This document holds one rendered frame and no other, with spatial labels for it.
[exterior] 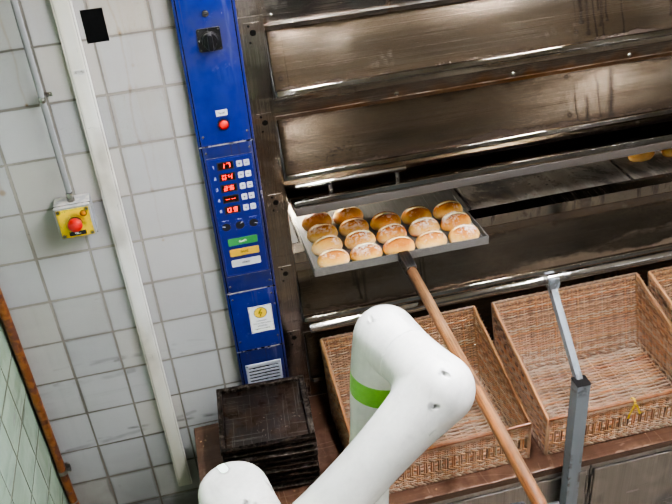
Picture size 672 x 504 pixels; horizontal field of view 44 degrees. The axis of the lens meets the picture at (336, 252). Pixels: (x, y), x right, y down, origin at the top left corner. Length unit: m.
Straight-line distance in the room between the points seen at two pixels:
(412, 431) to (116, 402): 1.65
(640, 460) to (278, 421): 1.16
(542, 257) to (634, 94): 0.61
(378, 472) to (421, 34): 1.38
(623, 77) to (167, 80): 1.38
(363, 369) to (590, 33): 1.42
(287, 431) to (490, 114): 1.14
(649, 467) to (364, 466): 1.68
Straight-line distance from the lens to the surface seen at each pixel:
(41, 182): 2.44
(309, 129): 2.44
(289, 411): 2.63
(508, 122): 2.60
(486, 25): 2.48
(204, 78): 2.29
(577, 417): 2.54
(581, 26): 2.60
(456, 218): 2.64
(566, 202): 2.84
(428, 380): 1.38
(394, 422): 1.39
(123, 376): 2.82
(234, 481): 1.55
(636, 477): 2.96
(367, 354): 1.50
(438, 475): 2.65
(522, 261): 2.88
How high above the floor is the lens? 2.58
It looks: 33 degrees down
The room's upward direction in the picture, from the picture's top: 5 degrees counter-clockwise
